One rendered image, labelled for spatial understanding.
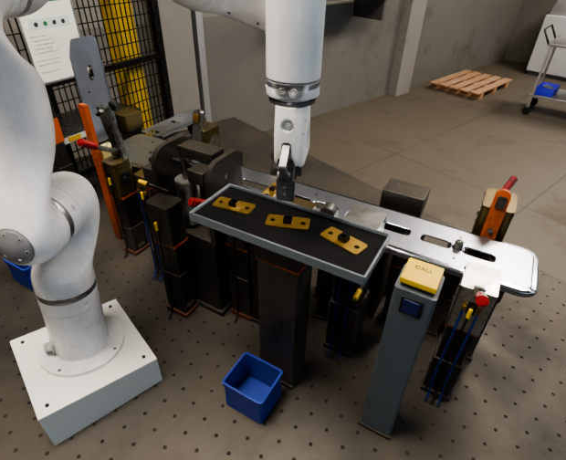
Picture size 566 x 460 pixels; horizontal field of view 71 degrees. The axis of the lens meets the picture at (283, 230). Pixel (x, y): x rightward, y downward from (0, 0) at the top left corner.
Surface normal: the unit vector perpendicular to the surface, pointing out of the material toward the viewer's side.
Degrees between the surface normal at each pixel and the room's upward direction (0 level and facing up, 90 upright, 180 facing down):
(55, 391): 5
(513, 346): 0
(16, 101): 90
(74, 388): 5
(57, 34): 90
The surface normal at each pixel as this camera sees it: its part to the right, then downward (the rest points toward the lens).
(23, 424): 0.02, -0.81
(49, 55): 0.87, 0.30
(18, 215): 0.15, 0.08
